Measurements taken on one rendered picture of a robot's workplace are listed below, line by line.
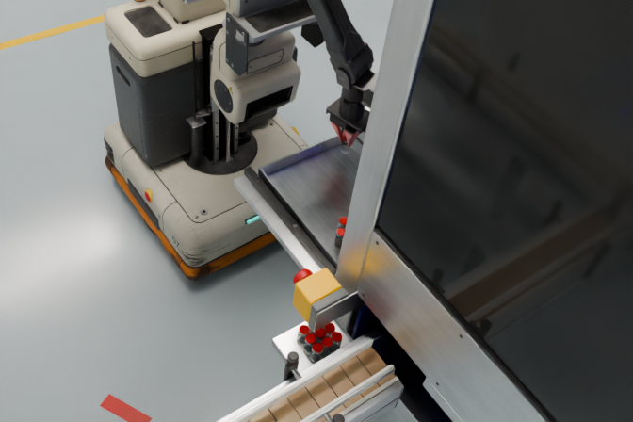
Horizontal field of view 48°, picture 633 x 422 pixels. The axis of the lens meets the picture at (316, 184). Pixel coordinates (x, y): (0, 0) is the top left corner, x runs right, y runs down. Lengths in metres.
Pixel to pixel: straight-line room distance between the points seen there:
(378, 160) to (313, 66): 2.36
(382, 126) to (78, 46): 2.63
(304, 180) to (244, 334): 0.90
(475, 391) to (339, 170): 0.73
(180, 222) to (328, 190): 0.82
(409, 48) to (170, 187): 1.62
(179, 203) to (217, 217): 0.14
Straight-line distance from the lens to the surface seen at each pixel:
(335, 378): 1.32
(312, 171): 1.68
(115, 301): 2.52
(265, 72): 2.07
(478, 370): 1.12
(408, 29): 0.92
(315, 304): 1.27
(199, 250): 2.34
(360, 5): 3.89
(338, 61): 1.48
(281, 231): 1.56
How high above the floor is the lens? 2.10
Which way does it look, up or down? 47 degrees down
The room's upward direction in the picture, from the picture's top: 9 degrees clockwise
